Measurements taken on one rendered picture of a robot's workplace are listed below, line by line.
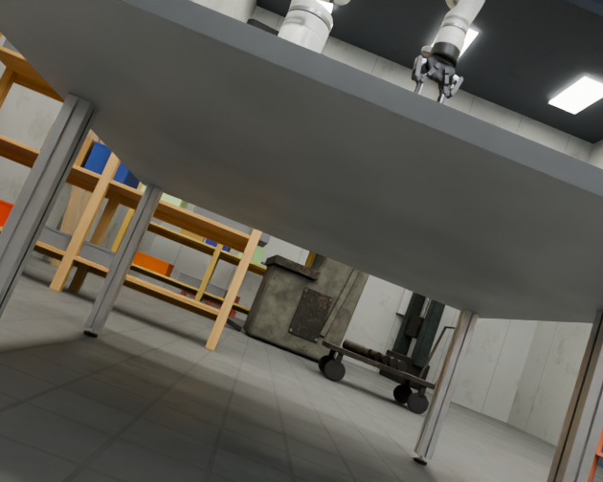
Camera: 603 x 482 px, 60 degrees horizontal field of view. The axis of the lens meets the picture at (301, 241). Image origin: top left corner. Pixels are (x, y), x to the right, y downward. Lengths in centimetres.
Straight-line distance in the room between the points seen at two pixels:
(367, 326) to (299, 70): 1069
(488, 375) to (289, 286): 694
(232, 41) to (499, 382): 1182
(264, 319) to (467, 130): 549
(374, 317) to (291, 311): 535
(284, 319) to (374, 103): 551
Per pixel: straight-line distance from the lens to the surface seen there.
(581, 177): 83
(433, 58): 146
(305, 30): 107
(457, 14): 152
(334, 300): 630
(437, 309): 1049
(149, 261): 772
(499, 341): 1229
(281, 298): 616
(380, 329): 1141
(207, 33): 77
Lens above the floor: 35
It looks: 9 degrees up
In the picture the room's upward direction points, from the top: 21 degrees clockwise
